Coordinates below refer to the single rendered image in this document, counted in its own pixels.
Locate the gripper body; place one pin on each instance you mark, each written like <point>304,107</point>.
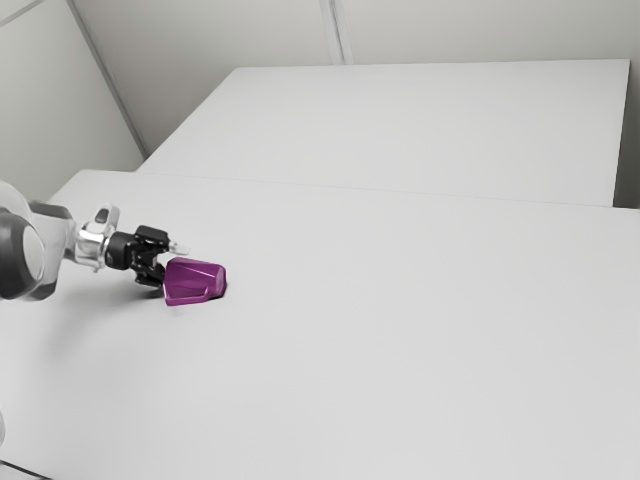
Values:
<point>122,247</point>

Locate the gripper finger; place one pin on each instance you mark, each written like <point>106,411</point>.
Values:
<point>147,275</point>
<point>176,246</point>

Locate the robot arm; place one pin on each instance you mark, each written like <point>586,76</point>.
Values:
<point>30,250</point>

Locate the purple faceted mug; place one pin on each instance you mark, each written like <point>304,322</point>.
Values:
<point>195,281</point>

